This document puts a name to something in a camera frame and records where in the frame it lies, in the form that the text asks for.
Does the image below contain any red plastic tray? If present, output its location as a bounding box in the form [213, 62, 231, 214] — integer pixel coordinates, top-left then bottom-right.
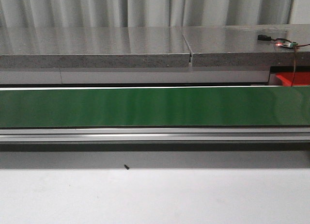
[276, 72, 310, 86]

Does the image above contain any grey curtain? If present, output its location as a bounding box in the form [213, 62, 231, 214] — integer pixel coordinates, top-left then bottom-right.
[0, 0, 310, 28]

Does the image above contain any aluminium conveyor frame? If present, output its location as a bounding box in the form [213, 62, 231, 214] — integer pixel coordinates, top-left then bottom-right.
[0, 86, 310, 144]

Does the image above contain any red black power cable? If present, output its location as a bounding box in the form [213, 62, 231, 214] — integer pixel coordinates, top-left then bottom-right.
[270, 36, 310, 87]

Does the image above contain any small green circuit board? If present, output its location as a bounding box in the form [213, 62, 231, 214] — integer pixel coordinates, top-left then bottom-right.
[275, 40, 298, 49]

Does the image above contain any grey granite counter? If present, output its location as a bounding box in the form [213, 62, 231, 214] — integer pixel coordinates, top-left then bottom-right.
[0, 24, 310, 68]

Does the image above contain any green conveyor belt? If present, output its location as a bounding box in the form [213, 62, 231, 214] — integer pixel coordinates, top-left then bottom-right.
[0, 86, 310, 128]

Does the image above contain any black plug connector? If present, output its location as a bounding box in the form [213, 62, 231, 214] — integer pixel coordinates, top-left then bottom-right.
[257, 34, 272, 41]

